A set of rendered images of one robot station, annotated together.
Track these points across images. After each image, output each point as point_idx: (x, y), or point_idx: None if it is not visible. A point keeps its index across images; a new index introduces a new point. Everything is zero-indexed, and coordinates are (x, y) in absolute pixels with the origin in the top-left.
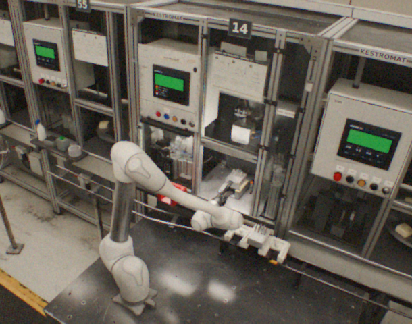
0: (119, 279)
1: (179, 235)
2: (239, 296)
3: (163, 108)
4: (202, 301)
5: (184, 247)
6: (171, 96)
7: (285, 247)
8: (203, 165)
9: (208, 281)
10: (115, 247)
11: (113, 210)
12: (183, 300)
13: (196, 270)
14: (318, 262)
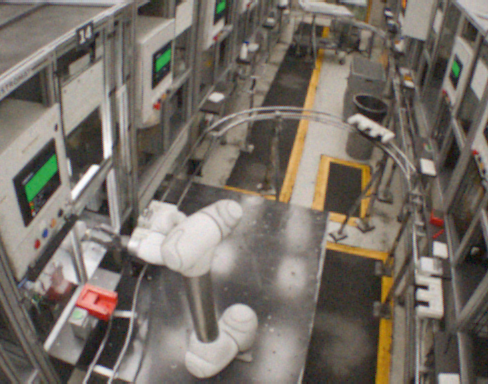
0: (254, 329)
1: (125, 322)
2: None
3: (38, 228)
4: (218, 286)
5: (145, 313)
6: (49, 193)
7: (159, 204)
8: None
9: None
10: (225, 334)
11: (211, 308)
12: (223, 302)
13: (178, 297)
14: (146, 199)
